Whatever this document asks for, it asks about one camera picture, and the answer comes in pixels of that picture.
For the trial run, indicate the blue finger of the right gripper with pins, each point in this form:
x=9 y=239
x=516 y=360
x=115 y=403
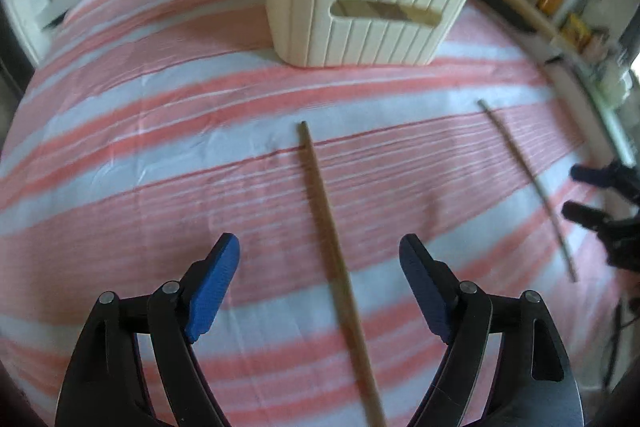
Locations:
x=623 y=179
x=619 y=236

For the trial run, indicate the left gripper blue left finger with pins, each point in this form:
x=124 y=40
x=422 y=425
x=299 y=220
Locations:
x=104 y=384

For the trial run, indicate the pink striped tablecloth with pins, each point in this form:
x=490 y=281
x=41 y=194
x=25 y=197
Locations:
x=154 y=126

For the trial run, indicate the wooden cutting board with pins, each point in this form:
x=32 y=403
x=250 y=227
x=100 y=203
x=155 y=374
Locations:
x=532 y=16

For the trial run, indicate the yellow snack packet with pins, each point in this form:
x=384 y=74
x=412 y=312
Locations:
x=576 y=32

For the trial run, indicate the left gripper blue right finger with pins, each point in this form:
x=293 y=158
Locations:
x=533 y=384

